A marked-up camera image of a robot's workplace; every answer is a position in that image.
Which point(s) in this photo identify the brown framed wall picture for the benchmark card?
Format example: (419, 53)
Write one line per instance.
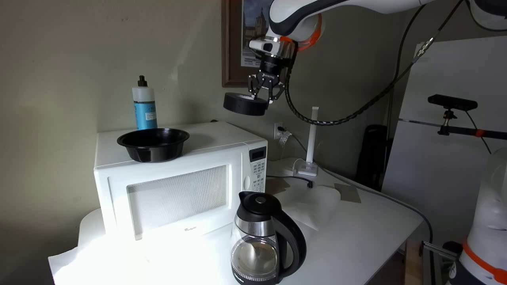
(231, 53)

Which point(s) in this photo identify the blue bottle with black cap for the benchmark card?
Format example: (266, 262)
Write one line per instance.
(144, 113)

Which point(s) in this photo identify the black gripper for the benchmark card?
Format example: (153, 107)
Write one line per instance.
(272, 69)

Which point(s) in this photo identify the brown paper napkin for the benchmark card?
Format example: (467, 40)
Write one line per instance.
(348, 192)

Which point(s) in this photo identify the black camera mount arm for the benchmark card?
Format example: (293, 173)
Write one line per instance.
(464, 130)

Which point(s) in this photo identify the black plastic bowl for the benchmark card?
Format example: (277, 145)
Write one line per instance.
(152, 151)

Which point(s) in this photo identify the wall outlet with plug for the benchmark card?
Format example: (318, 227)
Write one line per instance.
(278, 132)

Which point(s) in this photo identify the white microwave oven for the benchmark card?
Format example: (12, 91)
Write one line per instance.
(174, 200)

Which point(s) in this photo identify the black external camera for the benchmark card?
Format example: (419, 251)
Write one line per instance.
(451, 102)

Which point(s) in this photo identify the black masking tape roll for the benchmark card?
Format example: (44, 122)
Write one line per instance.
(242, 105)

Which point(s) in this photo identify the glass electric kettle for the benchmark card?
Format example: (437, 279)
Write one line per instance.
(258, 254)

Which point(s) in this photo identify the aluminium frame rail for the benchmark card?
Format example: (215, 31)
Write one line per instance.
(435, 255)

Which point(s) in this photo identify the white refrigerator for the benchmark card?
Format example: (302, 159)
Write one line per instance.
(437, 69)

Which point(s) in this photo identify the white paper towel stand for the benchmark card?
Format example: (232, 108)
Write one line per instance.
(312, 137)

